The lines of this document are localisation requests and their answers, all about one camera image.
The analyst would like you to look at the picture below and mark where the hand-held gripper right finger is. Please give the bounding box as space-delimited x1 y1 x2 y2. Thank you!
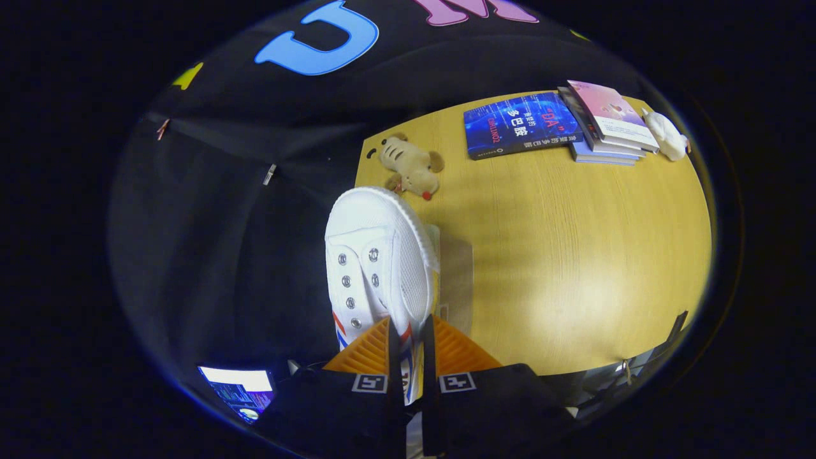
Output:
421 314 579 458

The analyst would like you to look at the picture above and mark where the pale blue book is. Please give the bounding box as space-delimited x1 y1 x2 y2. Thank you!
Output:
570 141 639 167

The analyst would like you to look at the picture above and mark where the white plush toy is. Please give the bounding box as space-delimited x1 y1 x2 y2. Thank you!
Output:
640 108 691 162

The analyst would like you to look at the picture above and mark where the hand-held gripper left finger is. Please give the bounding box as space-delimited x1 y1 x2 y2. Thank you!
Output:
255 317 409 459

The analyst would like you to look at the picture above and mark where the dark spine book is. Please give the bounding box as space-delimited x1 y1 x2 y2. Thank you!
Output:
557 85 646 159

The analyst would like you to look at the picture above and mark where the blue cover book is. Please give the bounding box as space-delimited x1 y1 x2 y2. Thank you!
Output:
463 91 584 161

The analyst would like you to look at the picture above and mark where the white canvas shoe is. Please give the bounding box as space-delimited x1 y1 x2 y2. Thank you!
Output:
324 186 441 459

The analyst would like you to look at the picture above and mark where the black backdrop cloth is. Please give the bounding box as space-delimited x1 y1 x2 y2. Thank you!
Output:
108 0 645 410

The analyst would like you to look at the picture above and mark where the tan plush dog toy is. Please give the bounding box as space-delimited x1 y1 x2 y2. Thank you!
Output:
380 132 446 201

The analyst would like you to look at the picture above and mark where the pink cover book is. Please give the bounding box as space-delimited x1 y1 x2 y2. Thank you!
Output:
567 80 661 154

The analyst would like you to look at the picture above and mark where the lit computer monitor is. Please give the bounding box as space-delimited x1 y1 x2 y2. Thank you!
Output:
197 365 275 425

